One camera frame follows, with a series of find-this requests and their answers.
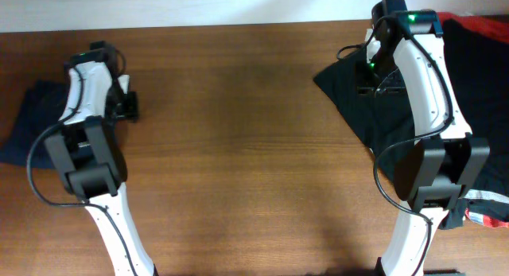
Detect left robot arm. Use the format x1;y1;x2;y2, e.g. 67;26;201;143
41;41;158;276

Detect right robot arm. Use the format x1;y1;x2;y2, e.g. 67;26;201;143
355;0;490;275

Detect black garment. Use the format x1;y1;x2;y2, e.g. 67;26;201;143
313;20;508;230

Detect red white striped garment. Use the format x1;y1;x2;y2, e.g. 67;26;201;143
465;189;508;228

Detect navy blue shorts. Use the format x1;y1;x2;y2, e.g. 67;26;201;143
1;80;69;167

